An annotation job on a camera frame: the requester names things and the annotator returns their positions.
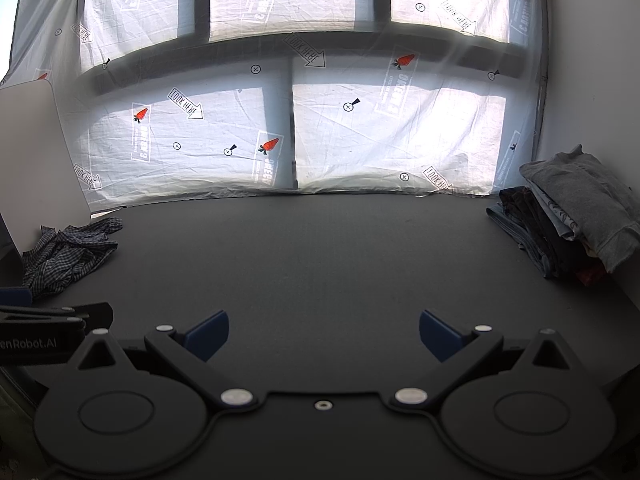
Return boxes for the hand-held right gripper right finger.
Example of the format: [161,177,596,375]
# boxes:
[391,310,581,409]

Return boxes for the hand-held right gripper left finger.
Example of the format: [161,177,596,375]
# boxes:
[65,310,261,409]

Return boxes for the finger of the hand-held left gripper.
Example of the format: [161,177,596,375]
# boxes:
[0,286,114,334]

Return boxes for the blue plaid shirt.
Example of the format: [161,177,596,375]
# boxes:
[21,216,124,302]

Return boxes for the pile of folded clothes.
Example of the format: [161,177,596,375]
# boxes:
[519,144,640,273]

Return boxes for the folded blue jeans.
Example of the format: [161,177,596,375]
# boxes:
[486,205,556,279]

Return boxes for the grey rounded board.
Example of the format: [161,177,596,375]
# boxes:
[0,79,92,261]

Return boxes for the dark folded garment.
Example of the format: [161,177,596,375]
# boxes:
[499,186,601,281]

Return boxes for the red folded garment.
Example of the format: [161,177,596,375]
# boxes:
[575,264,609,287]

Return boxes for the light blue folded garment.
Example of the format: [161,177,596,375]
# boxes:
[529,179,582,242]

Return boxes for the grey window frame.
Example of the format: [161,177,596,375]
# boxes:
[536,75,547,161]

